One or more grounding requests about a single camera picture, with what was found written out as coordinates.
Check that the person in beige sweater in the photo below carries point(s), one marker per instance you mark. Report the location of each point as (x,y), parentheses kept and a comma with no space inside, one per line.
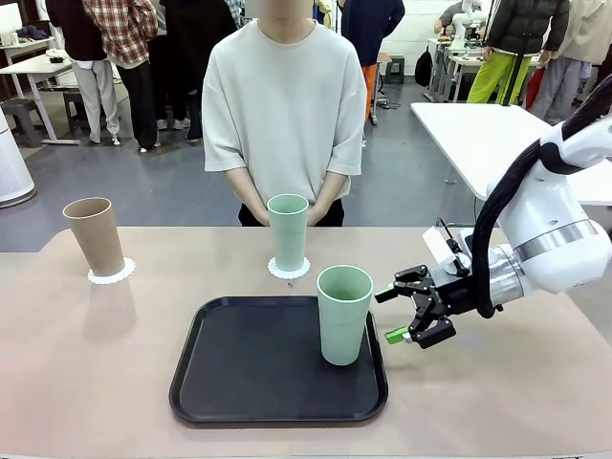
(282,105)

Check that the person's right forearm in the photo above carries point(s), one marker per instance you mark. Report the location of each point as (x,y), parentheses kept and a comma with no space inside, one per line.
(241,189)

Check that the black plastic tray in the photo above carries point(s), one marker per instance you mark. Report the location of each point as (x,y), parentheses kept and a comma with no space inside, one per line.
(248,378)

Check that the person's left forearm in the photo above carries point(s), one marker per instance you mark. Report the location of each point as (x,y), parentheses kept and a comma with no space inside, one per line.
(334,186)

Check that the white folding table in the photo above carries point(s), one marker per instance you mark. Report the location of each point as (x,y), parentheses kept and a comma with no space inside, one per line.
(473,138)

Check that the large grey plastic stool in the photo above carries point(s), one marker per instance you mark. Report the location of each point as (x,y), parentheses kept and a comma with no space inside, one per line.
(21,117)

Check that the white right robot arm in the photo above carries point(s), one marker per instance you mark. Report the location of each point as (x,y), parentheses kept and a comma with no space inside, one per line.
(550,225)

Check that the bystander in black clothes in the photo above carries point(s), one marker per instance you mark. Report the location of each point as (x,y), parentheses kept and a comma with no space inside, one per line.
(191,43)

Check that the bystander in navy top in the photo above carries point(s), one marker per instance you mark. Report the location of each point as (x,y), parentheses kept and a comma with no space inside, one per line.
(378,38)

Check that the bystander in lime green trousers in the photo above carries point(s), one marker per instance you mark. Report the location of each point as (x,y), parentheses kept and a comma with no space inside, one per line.
(521,28)

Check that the black backpack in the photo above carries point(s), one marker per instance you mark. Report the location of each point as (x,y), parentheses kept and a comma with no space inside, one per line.
(423,67)

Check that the bystander in beige jacket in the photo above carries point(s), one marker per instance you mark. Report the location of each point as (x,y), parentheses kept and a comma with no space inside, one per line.
(569,67)

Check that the bystander in dark jacket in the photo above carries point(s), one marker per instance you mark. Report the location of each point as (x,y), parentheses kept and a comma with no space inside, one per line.
(81,28)

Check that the brown tall cup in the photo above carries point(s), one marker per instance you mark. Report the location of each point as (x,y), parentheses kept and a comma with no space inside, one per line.
(95,239)

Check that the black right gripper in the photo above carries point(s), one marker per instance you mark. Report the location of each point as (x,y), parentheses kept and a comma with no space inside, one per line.
(456,291)

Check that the bystander in plaid shirt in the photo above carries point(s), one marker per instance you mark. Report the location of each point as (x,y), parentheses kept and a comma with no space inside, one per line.
(129,38)

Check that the black stand pole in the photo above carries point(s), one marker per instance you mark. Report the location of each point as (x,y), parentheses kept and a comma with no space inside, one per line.
(516,72)

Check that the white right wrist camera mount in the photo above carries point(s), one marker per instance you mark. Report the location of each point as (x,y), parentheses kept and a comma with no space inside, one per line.
(437,244)

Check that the dark step stool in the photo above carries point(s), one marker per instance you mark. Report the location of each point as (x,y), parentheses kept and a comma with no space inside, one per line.
(395,69)

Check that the person's right hand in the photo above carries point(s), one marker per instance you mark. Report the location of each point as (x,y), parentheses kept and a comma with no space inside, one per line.
(259,215)

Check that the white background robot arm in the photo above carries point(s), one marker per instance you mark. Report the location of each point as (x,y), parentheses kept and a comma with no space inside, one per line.
(461,24)

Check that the mint green tall cup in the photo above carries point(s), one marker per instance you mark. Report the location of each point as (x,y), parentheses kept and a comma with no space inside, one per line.
(288,234)
(342,330)

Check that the white background work table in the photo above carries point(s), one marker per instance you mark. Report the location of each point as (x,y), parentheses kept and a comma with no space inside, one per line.
(449,62)

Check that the small grey plastic stool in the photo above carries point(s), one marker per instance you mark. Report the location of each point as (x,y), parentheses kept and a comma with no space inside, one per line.
(75,107)

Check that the grey work table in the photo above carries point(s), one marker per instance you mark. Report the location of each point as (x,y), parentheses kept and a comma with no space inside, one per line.
(33,69)

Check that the person's left hand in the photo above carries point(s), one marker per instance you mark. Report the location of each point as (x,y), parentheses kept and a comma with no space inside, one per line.
(318,212)

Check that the white cylindrical air purifier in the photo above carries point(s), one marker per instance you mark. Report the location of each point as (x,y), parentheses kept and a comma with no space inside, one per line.
(12,162)

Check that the white scalloped paper coaster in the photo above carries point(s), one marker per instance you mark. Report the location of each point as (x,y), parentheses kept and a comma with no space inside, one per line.
(128,271)
(275,271)

